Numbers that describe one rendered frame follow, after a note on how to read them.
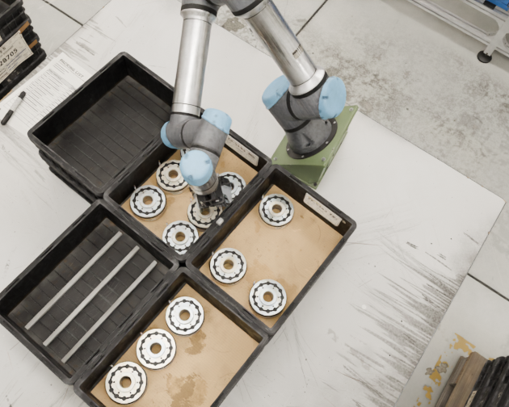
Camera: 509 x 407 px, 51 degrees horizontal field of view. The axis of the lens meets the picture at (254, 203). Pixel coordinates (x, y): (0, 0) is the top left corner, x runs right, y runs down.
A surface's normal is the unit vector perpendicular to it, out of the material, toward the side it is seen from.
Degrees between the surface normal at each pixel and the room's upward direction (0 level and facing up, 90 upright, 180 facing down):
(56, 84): 0
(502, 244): 0
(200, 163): 13
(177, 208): 0
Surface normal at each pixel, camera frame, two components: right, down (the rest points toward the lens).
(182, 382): 0.07, -0.39
